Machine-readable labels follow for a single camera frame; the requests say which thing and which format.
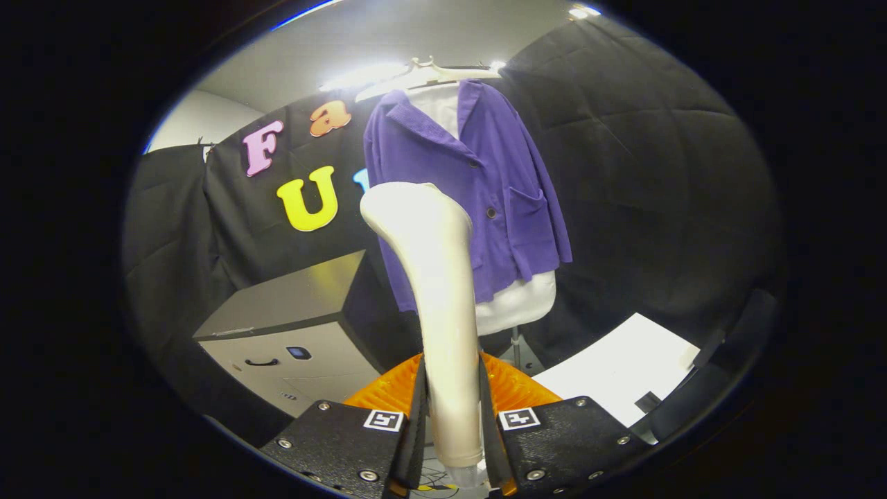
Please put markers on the white clothes hanger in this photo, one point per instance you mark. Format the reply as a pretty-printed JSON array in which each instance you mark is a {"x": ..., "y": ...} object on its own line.
[{"x": 429, "y": 71}]

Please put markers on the metal mannequin stand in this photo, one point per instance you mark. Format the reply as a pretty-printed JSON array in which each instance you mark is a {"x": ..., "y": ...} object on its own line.
[{"x": 516, "y": 346}]

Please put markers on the white mannequin torso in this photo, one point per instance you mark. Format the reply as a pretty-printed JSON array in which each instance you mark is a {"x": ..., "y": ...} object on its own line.
[{"x": 520, "y": 301}]

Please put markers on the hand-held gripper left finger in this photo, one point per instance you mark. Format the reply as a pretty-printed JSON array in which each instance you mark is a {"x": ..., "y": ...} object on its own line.
[{"x": 414, "y": 443}]

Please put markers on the small ceiling light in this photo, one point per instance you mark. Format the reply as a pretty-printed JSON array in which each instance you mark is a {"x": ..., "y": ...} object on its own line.
[
  {"x": 497, "y": 66},
  {"x": 583, "y": 12}
]

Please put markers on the black backdrop cloth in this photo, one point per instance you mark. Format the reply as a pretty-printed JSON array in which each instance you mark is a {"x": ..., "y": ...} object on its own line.
[{"x": 658, "y": 173}]

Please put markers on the white flat board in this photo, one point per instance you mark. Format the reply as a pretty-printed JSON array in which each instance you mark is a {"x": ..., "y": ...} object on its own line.
[{"x": 610, "y": 367}]

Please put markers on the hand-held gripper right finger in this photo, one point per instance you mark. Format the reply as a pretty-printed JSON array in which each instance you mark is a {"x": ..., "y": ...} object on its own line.
[{"x": 493, "y": 443}]

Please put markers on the grey cabinet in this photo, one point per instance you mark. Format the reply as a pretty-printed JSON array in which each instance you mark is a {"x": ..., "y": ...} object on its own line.
[{"x": 291, "y": 298}]

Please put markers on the white garment steamer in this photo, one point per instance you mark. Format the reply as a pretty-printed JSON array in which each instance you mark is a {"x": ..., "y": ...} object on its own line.
[{"x": 443, "y": 312}]

